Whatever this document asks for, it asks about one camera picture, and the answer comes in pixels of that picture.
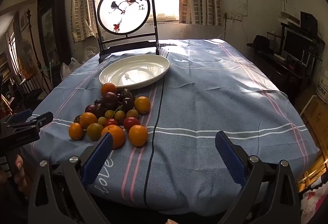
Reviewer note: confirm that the blue striped tablecloth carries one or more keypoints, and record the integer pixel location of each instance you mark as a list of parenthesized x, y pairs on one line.
[(205, 101)]

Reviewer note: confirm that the red cherry tomato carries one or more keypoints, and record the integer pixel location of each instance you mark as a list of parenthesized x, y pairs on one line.
[(131, 123), (110, 122)]

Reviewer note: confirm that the standing fan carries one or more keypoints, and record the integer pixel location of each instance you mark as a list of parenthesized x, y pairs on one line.
[(24, 52)]

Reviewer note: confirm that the white plastic bag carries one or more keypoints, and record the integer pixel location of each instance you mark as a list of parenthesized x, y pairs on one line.
[(70, 66), (89, 53)]

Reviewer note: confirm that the wrinkled dark passion fruit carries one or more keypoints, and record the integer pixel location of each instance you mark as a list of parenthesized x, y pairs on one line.
[(126, 93), (98, 101), (77, 118)]

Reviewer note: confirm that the bookshelf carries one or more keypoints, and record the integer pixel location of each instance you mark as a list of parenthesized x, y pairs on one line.
[(5, 67)]

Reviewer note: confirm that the yellow cherry tomato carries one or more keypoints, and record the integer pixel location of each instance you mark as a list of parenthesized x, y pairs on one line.
[(109, 114), (132, 113), (102, 121), (120, 116)]

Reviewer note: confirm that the dark red plum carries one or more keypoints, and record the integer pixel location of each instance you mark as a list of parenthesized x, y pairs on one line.
[(90, 108)]

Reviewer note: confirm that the white bucket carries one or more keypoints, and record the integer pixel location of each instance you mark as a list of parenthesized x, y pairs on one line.
[(322, 85)]

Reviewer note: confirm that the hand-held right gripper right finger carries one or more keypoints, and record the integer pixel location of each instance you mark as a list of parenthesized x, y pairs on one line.
[(229, 157)]

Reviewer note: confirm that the white oval plate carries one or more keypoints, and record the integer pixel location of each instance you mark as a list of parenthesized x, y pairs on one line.
[(134, 72)]

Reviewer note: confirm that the purple plum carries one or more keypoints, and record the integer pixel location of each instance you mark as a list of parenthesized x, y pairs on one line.
[(110, 100)]

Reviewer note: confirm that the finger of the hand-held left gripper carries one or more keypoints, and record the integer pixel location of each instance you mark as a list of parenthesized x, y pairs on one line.
[(21, 114), (41, 118)]

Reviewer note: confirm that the computer monitor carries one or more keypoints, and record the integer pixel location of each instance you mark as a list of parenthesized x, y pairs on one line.
[(297, 44)]

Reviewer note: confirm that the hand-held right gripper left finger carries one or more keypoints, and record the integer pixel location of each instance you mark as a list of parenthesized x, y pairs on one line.
[(98, 154)]

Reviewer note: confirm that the black hat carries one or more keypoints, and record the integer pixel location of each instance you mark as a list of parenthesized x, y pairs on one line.
[(261, 43)]

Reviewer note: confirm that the cardboard box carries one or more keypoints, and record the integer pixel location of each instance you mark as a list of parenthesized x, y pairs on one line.
[(315, 113)]

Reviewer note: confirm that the large orange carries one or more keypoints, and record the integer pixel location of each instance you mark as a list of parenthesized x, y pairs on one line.
[(116, 134)]

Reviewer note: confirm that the wall outlet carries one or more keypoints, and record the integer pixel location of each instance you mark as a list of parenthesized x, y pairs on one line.
[(234, 16)]

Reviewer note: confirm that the black-framed bird painting screen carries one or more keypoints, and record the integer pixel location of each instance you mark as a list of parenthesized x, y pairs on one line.
[(123, 8)]

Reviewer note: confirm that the dark desk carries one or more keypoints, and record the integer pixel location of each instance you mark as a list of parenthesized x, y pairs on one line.
[(276, 70)]

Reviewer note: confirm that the greenish orange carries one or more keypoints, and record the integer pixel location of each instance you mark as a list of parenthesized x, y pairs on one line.
[(94, 132)]

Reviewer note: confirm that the black speaker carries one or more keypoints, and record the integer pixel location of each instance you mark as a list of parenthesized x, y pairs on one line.
[(308, 20)]

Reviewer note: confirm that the floral cloth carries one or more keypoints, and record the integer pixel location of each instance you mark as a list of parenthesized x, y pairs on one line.
[(315, 203)]

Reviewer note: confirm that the dark framed painting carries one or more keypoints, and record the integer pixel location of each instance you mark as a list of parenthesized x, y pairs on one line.
[(50, 29)]

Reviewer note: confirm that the person's left hand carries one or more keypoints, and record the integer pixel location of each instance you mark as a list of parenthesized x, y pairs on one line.
[(18, 169)]

